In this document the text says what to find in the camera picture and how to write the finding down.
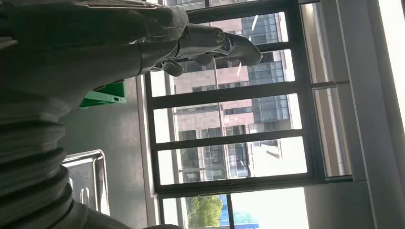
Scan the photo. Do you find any green plastic crate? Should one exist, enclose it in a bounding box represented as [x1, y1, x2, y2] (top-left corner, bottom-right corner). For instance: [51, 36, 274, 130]
[79, 80, 127, 109]

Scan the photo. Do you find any brick building outside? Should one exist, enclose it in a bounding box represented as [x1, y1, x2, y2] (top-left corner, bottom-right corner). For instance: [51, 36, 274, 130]
[172, 12, 303, 184]

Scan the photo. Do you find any dark framed window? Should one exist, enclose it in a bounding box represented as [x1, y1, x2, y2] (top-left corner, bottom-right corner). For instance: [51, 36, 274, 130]
[144, 0, 353, 229]

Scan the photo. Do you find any green tree outside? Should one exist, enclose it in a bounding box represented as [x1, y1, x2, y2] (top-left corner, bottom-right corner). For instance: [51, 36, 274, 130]
[186, 195, 224, 229]

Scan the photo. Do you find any white scale with steel tray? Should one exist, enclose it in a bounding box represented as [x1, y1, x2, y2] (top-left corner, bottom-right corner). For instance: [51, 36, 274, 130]
[62, 149, 111, 217]

